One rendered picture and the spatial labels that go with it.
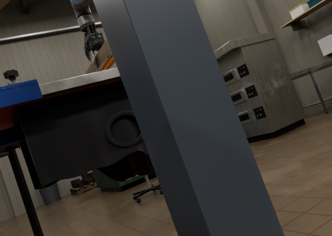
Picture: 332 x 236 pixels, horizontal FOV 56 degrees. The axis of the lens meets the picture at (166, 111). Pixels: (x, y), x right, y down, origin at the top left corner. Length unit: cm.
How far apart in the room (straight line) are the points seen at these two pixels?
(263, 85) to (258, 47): 69
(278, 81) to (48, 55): 761
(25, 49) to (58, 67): 110
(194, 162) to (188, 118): 10
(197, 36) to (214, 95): 15
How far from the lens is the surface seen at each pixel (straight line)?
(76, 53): 1115
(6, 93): 114
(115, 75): 123
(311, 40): 903
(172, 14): 76
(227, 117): 74
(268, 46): 593
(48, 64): 1092
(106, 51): 140
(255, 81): 544
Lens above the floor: 68
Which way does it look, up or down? 4 degrees up
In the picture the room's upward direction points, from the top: 20 degrees counter-clockwise
